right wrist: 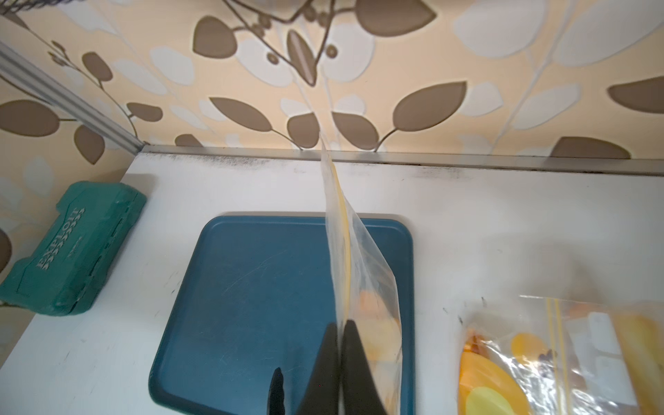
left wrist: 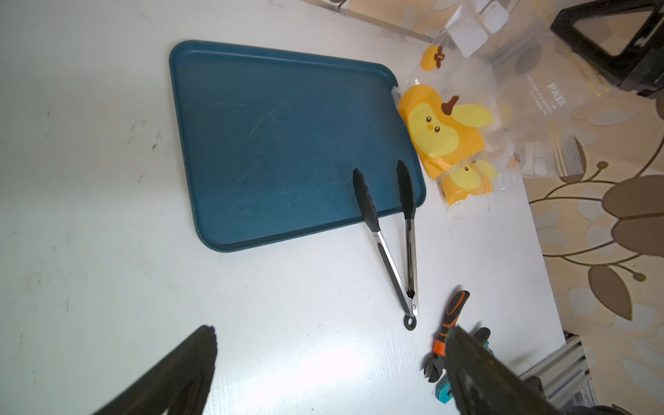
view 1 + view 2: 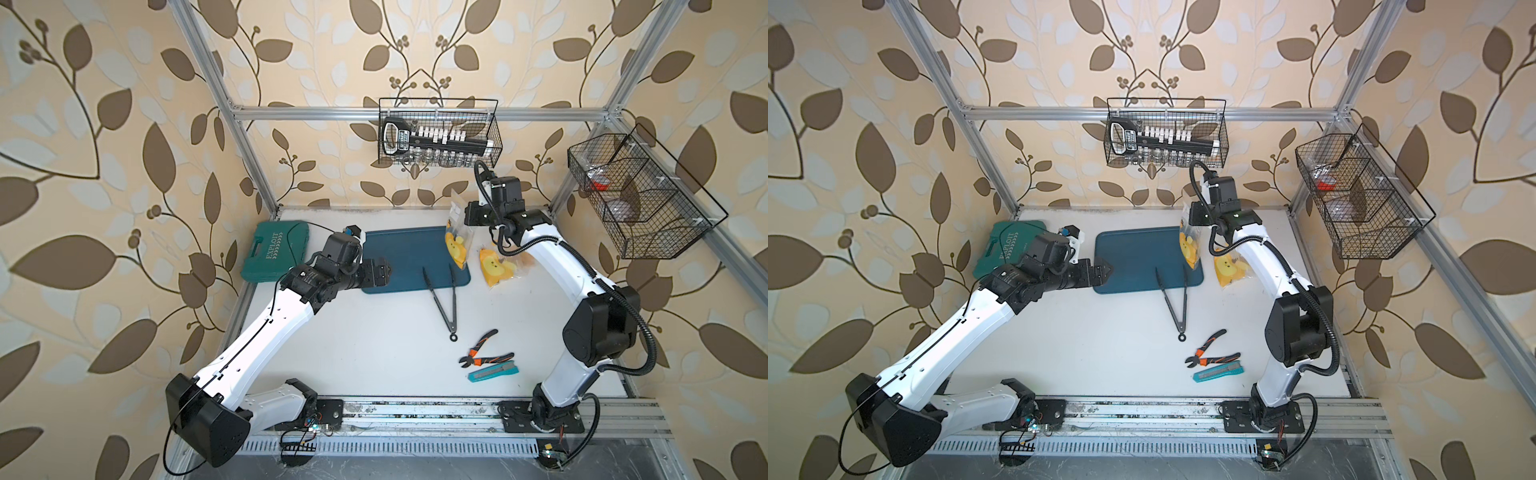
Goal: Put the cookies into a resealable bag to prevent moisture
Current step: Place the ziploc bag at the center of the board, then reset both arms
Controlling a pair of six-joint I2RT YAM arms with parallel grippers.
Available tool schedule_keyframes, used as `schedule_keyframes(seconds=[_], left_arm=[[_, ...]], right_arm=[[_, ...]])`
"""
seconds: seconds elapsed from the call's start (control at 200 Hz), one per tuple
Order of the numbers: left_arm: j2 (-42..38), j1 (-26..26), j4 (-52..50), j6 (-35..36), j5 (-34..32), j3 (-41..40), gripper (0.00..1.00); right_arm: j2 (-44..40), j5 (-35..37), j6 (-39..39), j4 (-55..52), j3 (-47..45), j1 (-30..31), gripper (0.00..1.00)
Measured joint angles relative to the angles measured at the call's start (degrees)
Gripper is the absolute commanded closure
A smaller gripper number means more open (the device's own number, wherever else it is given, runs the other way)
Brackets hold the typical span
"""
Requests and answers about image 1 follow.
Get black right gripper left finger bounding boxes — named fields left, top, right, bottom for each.
left=297, top=323, right=341, bottom=415

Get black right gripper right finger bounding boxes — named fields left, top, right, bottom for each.
left=342, top=320, right=387, bottom=415

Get black tongs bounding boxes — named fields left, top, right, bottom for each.
left=266, top=368, right=285, bottom=415

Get stack of duck bags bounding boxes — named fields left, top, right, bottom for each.
left=321, top=146, right=403, bottom=414

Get clear resealable duck bag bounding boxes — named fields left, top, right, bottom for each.
left=546, top=298, right=663, bottom=414

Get dark blue tray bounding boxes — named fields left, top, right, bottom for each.
left=148, top=213, right=416, bottom=415

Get green plastic tool case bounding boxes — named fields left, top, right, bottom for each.
left=1, top=182, right=147, bottom=316

